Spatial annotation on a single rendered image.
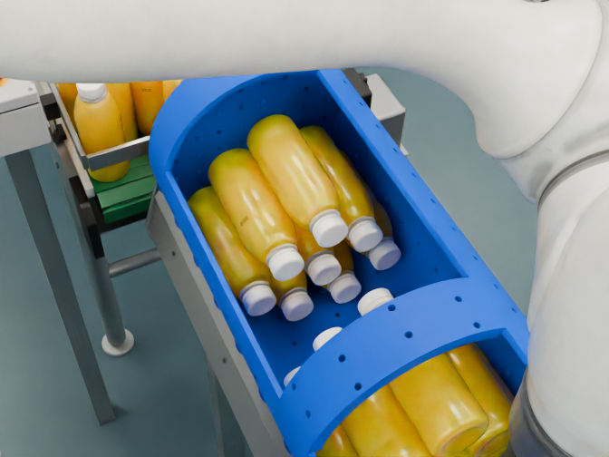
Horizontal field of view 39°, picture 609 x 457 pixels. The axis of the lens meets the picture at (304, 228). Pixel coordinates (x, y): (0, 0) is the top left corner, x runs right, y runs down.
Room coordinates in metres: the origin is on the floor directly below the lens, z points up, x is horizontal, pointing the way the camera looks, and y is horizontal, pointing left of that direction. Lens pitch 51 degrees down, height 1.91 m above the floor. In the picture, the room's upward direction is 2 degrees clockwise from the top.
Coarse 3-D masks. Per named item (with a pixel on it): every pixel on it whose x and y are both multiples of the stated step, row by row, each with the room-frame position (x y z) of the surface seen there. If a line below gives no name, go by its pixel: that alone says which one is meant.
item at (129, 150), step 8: (128, 144) 0.90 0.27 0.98; (136, 144) 0.90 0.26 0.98; (144, 144) 0.91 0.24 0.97; (96, 152) 0.88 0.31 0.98; (104, 152) 0.88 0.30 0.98; (112, 152) 0.89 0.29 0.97; (120, 152) 0.89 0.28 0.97; (128, 152) 0.90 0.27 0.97; (136, 152) 0.90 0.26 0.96; (144, 152) 0.91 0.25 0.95; (88, 160) 0.87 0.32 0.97; (96, 160) 0.87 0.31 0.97; (104, 160) 0.88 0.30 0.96; (112, 160) 0.89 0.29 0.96; (120, 160) 0.89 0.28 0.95; (96, 168) 0.87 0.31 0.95
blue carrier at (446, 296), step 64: (192, 128) 0.79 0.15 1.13; (192, 192) 0.79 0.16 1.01; (384, 192) 0.76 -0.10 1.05; (448, 256) 0.54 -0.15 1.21; (256, 320) 0.59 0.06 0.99; (320, 320) 0.62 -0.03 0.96; (384, 320) 0.45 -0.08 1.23; (448, 320) 0.45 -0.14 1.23; (512, 320) 0.47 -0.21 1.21; (320, 384) 0.40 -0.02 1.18; (384, 384) 0.39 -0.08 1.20; (512, 384) 0.49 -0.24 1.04; (320, 448) 0.36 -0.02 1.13
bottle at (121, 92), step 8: (112, 88) 0.96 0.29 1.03; (120, 88) 0.97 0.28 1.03; (128, 88) 0.98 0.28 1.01; (120, 96) 0.97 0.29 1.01; (128, 96) 0.98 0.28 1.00; (120, 104) 0.97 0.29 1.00; (128, 104) 0.98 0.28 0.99; (128, 112) 0.97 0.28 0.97; (128, 120) 0.97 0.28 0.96; (136, 120) 1.00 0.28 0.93; (128, 128) 0.97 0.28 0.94; (136, 128) 0.99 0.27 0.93; (128, 136) 0.97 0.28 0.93; (136, 136) 0.98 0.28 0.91
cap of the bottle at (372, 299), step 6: (378, 288) 0.53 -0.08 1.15; (384, 288) 0.54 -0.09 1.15; (366, 294) 0.53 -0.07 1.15; (372, 294) 0.53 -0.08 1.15; (378, 294) 0.53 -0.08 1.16; (384, 294) 0.53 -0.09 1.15; (390, 294) 0.53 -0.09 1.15; (360, 300) 0.52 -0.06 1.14; (366, 300) 0.52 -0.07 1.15; (372, 300) 0.52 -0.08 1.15; (378, 300) 0.52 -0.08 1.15; (384, 300) 0.52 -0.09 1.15; (360, 306) 0.52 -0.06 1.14; (366, 306) 0.51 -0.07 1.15; (372, 306) 0.51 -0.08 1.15; (360, 312) 0.52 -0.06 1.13; (366, 312) 0.51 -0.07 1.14
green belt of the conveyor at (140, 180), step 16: (144, 160) 0.94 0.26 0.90; (128, 176) 0.91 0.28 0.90; (144, 176) 0.91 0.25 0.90; (96, 192) 0.87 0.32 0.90; (112, 192) 0.88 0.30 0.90; (128, 192) 0.88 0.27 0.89; (144, 192) 0.88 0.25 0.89; (112, 208) 0.86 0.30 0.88; (128, 208) 0.86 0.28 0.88; (144, 208) 0.88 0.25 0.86
